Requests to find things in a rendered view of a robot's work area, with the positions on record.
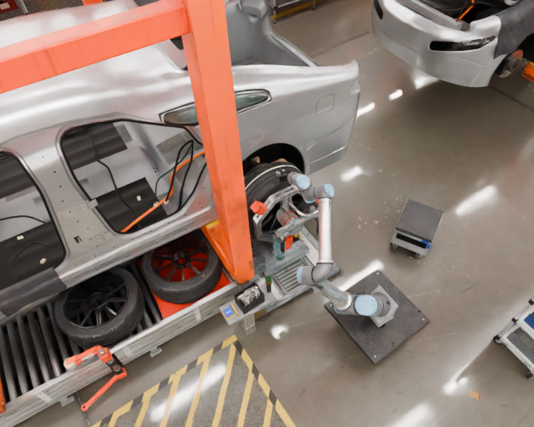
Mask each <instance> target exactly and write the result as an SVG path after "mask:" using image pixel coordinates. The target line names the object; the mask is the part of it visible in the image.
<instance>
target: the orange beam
mask: <svg viewBox="0 0 534 427"><path fill-rule="evenodd" d="M189 32H190V31H189V26H188V22H187V16H186V8H185V5H184V4H183V3H182V2H181V1H180V0H161V1H158V2H156V3H150V4H147V5H144V6H141V7H138V8H133V9H130V10H126V11H124V12H121V13H117V14H112V15H110V16H107V17H103V18H101V19H95V20H92V21H89V22H86V23H83V24H80V25H75V26H71V27H69V28H66V29H62V30H57V31H55V32H52V33H48V34H46V35H42V36H37V37H34V38H31V39H28V40H25V41H22V42H16V43H14V44H11V45H7V46H5V47H0V94H2V93H5V92H9V91H12V90H14V89H17V88H21V87H23V86H28V85H30V84H33V83H36V82H38V81H41V80H46V79H49V78H52V77H54V76H57V75H61V74H64V73H67V72H70V71H72V70H76V69H80V68H83V67H86V66H88V65H91V64H95V63H98V62H101V61H104V60H107V59H110V58H114V57H117V56H120V55H122V54H125V53H129V52H132V51H136V50H138V49H141V48H144V47H148V46H151V45H153V44H156V43H159V42H163V41H167V40H169V39H172V38H175V37H178V36H182V35H185V34H187V33H189Z"/></svg>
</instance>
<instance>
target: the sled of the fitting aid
mask: <svg viewBox="0 0 534 427"><path fill-rule="evenodd" d="M299 239H300V240H299V241H298V243H299V244H300V245H301V246H302V249H301V250H299V251H297V252H295V253H293V254H291V255H289V256H288V257H286V258H285V259H284V260H282V261H278V262H277V263H274V264H272V265H271V266H269V267H267V269H266V270H264V271H263V272H262V274H263V276H264V277H266V276H268V275H270V274H272V273H274V272H276V271H277V270H279V269H281V268H283V267H285V266H287V265H288V264H290V263H292V262H294V261H296V260H298V259H299V258H301V257H303V256H305V255H307V254H308V253H309V247H308V246H307V245H306V244H305V242H304V241H303V240H302V239H301V237H299Z"/></svg>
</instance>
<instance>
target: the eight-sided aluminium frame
mask: <svg viewBox="0 0 534 427"><path fill-rule="evenodd" d="M284 193H285V194H284ZM296 193H299V194H301V193H300V191H299V190H298V188H297V187H296V186H295V185H291V186H289V187H287V188H285V189H283V190H281V191H278V192H277V193H275V194H272V195H271V196H269V197H268V198H267V200H266V202H265V203H264V205H265V206H266V207H267V210H266V211H265V213H264V214H263V215H260V214H255V215H254V217H253V228H254V235H255V236H256V237H257V239H258V240H259V241H269V242H273V243H275V234H273V235H272V234H268V233H263V232H262V225H261V222H262V221H263V219H264V218H265V217H266V215H267V214H268V213H269V211H270V210H271V209H272V208H273V207H274V206H275V204H277V203H278V202H280V201H282V200H283V199H286V198H288V197H290V196H292V195H294V194H296ZM282 194H283V195H282ZM313 211H314V205H312V206H310V207H308V208H305V209H304V211H303V214H309V213H311V212H313Z"/></svg>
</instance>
